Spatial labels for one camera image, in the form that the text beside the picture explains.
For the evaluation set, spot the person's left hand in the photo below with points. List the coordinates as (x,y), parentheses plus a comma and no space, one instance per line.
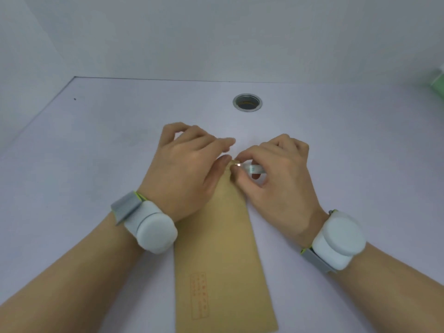
(177,169)

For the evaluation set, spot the person's right hand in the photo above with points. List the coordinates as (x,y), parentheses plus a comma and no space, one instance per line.
(288,190)

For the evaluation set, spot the person's left thumb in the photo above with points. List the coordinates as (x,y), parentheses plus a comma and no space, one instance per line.
(217,173)

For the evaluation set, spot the person's right thumb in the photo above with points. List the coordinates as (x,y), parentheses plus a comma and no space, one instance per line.
(242,185)

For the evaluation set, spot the brown paper envelope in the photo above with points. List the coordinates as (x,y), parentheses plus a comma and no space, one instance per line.
(218,260)

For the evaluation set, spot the person's right forearm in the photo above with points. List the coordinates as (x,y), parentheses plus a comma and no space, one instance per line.
(381,291)

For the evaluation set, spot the person's left forearm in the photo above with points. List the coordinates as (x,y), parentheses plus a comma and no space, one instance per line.
(69,273)

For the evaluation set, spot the green box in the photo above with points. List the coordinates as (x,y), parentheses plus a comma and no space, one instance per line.
(438,83)

